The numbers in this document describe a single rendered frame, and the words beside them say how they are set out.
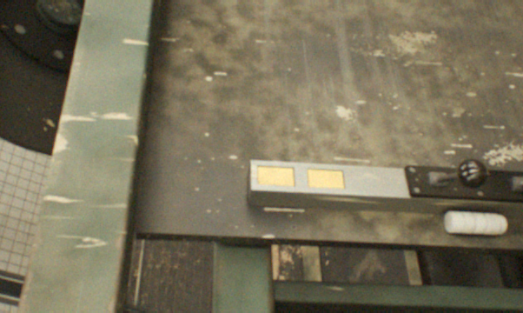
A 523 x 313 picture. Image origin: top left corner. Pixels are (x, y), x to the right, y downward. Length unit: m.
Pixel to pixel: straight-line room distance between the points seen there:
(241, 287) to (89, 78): 0.34
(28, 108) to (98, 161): 0.69
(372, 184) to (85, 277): 0.40
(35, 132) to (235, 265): 0.70
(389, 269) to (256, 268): 2.10
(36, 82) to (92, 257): 0.84
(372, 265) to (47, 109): 1.94
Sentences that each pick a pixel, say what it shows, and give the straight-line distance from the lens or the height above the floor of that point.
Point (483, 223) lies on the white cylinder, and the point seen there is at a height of 1.42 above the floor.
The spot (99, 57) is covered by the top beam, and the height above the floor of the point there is 1.91.
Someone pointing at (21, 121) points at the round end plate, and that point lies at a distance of 1.41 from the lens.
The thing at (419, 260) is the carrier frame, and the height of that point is 0.11.
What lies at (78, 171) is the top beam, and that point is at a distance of 0.76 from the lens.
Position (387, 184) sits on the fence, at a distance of 0.87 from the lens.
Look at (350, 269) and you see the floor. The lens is 3.08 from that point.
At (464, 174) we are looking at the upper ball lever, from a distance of 0.78.
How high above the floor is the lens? 2.14
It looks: 32 degrees down
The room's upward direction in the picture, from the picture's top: 64 degrees counter-clockwise
